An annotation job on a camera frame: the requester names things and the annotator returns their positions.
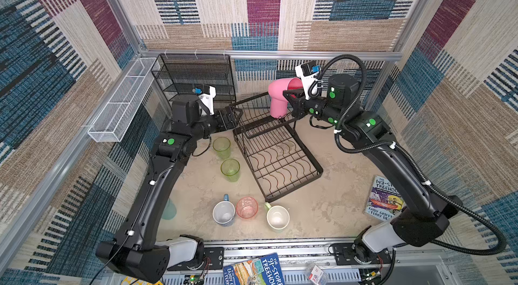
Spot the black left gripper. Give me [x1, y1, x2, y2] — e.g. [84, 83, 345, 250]
[191, 105, 244, 142]

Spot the pink plastic cup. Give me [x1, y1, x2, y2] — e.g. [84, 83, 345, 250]
[268, 77, 303, 119]

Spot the light green ceramic mug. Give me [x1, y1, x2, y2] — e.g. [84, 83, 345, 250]
[264, 203, 290, 232]

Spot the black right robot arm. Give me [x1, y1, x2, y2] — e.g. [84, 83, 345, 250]
[282, 74, 462, 263]

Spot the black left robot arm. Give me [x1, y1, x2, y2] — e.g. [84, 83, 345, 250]
[96, 94, 242, 284]

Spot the teal cup behind arm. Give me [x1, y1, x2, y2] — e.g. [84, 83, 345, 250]
[161, 199, 177, 220]

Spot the black two-tier dish rack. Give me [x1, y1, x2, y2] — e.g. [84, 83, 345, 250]
[230, 92, 323, 203]

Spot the green glass cup far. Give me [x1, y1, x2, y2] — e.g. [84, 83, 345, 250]
[213, 137, 231, 160]

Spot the green glass cup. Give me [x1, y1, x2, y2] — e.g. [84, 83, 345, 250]
[213, 137, 231, 160]
[221, 158, 241, 183]

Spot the green glass cup near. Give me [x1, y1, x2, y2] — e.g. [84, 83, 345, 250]
[221, 158, 241, 183]

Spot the black mesh shelf unit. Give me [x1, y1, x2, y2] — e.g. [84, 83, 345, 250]
[151, 53, 237, 109]

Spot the pink translucent glass cup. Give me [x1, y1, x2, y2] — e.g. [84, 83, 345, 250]
[236, 197, 258, 219]

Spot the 143-storey treehouse book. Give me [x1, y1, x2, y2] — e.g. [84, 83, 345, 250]
[365, 175, 405, 221]

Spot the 91-storey treehouse book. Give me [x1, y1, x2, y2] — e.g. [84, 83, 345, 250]
[223, 253, 285, 285]

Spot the small clear plastic box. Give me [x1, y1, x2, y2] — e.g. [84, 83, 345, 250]
[304, 262, 329, 285]

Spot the yellow patterned card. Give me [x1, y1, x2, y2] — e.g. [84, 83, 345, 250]
[120, 276, 164, 285]

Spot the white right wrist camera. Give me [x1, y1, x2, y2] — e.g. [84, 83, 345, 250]
[295, 61, 322, 100]

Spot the black corrugated cable conduit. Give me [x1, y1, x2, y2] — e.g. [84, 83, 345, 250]
[307, 54, 507, 256]

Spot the white blue-handled mug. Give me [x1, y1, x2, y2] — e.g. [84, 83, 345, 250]
[213, 194, 236, 226]

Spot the white wire mesh basket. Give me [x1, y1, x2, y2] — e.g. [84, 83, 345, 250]
[88, 58, 157, 143]

